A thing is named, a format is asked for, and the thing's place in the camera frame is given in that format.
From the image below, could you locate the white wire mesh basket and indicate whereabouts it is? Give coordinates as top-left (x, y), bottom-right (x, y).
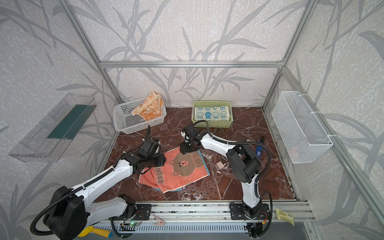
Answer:
top-left (272, 91), bottom-right (334, 164)

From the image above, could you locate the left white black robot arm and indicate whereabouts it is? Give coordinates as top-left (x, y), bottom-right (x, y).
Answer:
top-left (30, 127), bottom-right (166, 240)

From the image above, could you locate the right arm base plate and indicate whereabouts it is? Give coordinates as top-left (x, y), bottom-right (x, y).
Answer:
top-left (229, 203), bottom-right (270, 221)

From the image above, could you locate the white plastic laundry basket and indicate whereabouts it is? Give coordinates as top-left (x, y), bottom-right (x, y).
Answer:
top-left (113, 97), bottom-right (167, 135)

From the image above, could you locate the teal patterned towel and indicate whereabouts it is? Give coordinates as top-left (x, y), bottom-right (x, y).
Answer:
top-left (193, 106), bottom-right (230, 122)

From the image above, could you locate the pink clothespin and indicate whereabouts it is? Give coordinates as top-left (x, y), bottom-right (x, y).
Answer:
top-left (153, 215), bottom-right (166, 226)

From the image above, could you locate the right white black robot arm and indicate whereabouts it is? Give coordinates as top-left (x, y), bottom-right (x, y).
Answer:
top-left (180, 120), bottom-right (273, 220)

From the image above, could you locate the green plastic basket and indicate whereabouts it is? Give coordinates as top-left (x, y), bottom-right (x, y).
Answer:
top-left (191, 101), bottom-right (234, 129)

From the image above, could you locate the yellow plastic scoop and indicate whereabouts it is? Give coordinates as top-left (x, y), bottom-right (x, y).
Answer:
top-left (78, 226), bottom-right (113, 238)

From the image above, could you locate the green circuit board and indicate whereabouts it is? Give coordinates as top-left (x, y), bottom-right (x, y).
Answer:
top-left (121, 222), bottom-right (142, 228)

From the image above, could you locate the clear acrylic wall shelf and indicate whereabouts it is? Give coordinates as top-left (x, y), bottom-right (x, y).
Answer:
top-left (9, 93), bottom-right (97, 163)

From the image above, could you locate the aluminium front rail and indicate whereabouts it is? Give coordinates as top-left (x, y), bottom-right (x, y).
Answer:
top-left (89, 201), bottom-right (316, 224)

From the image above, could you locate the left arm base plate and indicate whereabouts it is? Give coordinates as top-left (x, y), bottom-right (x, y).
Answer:
top-left (129, 204), bottom-right (152, 221)

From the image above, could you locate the yellow paper tag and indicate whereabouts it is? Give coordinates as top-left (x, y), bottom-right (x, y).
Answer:
top-left (276, 209), bottom-right (295, 226)

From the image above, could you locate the red patterned towel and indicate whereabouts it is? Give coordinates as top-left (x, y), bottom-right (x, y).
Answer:
top-left (139, 148), bottom-right (210, 193)

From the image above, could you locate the orange patterned towel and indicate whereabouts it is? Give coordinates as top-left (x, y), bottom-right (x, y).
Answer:
top-left (132, 91), bottom-right (164, 122)

